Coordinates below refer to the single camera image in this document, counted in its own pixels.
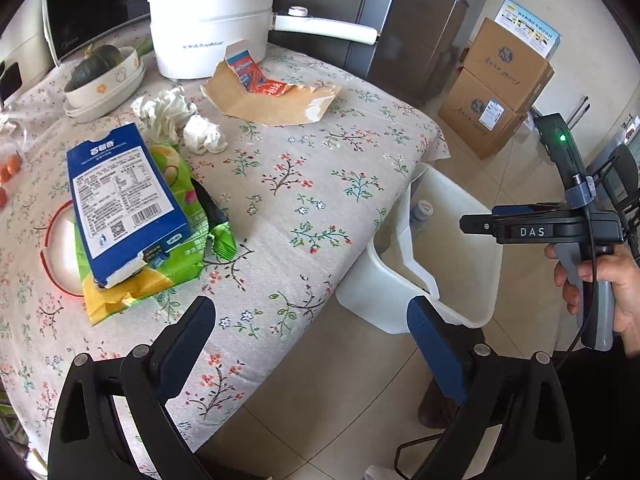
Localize white air fryer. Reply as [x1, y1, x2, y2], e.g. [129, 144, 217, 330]
[0, 57, 23, 108]

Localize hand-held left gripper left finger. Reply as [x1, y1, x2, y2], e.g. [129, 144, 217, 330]
[47, 296, 217, 480]

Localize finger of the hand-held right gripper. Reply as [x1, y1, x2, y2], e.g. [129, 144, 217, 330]
[460, 205, 501, 234]

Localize green snack bag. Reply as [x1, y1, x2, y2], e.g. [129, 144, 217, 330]
[75, 142, 237, 328]

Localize person's right hand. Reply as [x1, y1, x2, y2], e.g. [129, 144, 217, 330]
[545, 245, 640, 336]

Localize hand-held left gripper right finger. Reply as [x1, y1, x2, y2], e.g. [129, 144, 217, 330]
[406, 296, 593, 480]

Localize white electric pot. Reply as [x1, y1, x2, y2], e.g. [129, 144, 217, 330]
[145, 0, 378, 80]

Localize torn brown cardboard box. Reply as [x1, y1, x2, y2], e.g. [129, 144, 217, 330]
[201, 42, 342, 126]

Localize green pumpkin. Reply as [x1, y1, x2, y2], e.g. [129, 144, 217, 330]
[67, 44, 123, 92]

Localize bowls with green squash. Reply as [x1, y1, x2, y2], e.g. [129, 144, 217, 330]
[64, 60, 147, 122]

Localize black wrapper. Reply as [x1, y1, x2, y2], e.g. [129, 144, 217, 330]
[192, 177, 229, 226]

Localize red sachet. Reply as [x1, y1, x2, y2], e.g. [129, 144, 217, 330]
[243, 63, 297, 97]

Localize blue carton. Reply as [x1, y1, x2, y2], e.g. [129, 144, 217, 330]
[66, 122, 193, 289]

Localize bag of small tomatoes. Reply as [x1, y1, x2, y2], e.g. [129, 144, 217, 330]
[0, 110, 30, 161]

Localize white plastic bin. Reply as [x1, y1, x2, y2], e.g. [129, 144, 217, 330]
[336, 162, 503, 336]

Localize thin black stand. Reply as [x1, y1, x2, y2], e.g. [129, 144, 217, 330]
[569, 97, 592, 127]

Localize blue and white box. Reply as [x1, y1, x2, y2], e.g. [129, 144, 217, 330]
[495, 0, 562, 58]

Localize grey refrigerator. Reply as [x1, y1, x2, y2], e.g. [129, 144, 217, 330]
[280, 0, 501, 106]

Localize black microwave oven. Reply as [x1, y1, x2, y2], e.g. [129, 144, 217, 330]
[42, 0, 281, 61]

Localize person's dark clothing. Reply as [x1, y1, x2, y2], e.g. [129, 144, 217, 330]
[550, 347, 640, 480]

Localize clear zip bag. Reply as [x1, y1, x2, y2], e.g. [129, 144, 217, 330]
[35, 200, 101, 301]

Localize small plastic bottle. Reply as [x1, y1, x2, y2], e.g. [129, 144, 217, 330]
[410, 199, 436, 227]

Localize crumpled white tissue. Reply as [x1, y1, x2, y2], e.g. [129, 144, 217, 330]
[131, 86, 198, 141]
[182, 115, 228, 155]

